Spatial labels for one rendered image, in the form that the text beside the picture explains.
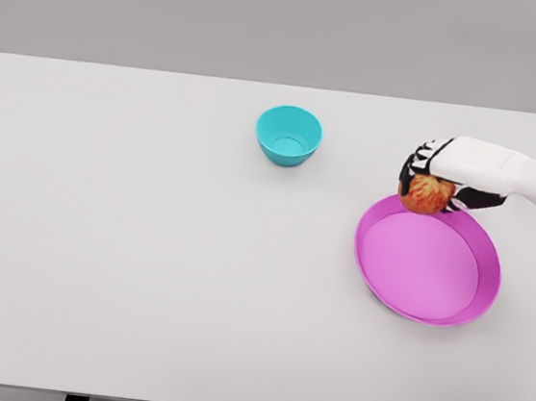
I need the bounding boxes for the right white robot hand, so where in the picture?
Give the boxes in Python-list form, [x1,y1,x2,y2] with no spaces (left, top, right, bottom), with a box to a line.
[396,128,523,220]

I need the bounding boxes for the red yellow apple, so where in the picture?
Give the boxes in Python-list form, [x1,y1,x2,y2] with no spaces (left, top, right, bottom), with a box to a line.
[396,170,459,217]

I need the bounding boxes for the pink plate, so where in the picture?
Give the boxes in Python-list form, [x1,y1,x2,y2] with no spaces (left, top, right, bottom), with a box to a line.
[345,188,510,334]

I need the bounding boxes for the blue bowl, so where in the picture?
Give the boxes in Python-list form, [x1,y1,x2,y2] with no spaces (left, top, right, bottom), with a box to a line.
[251,102,327,171]

